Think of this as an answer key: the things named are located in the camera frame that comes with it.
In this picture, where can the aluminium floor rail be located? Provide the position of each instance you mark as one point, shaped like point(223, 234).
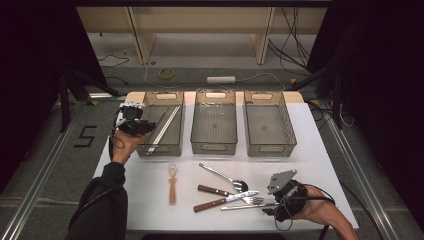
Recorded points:
point(354, 166)
point(45, 166)

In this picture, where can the black metal stand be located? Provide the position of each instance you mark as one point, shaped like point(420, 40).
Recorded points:
point(64, 100)
point(336, 100)

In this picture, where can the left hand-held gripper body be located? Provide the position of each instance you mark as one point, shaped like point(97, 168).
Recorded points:
point(128, 113)

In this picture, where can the white chopstick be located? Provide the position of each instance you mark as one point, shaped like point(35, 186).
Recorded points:
point(168, 124)
point(159, 139)

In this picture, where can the person's right hand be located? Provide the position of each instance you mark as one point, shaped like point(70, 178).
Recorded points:
point(320, 206)

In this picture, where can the wooden shelf unit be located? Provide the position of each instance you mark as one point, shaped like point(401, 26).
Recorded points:
point(200, 20)

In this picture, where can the yellow tape roll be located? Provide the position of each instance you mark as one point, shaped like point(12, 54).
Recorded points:
point(159, 74)

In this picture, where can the white power strip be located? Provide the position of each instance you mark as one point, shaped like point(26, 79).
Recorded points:
point(221, 79)

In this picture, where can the person's left hand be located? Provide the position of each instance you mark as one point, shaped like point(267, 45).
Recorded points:
point(125, 146)

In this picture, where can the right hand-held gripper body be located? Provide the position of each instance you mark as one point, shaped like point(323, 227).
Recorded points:
point(290, 200)

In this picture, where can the metal spoon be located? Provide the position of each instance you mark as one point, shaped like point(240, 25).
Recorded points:
point(240, 185)

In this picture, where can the wooden spoon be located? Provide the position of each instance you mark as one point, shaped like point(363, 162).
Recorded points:
point(172, 191)

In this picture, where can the grey transparent plastic bin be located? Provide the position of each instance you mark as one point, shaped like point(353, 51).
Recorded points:
point(270, 133)
point(170, 146)
point(213, 133)

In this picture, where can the black curtain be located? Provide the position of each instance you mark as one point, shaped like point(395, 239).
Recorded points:
point(30, 66)
point(383, 83)

